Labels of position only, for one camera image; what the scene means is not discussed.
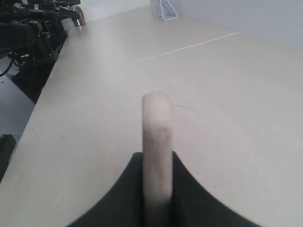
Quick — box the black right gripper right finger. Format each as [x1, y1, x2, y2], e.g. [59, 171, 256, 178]
[172, 152, 258, 227]

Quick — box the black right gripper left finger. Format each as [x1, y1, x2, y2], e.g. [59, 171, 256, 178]
[69, 152, 143, 227]

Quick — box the black equipment beside table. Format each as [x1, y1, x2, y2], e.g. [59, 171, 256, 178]
[0, 0, 85, 103]

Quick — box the white wire mesh rack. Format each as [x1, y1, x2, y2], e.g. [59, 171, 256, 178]
[148, 0, 178, 21]

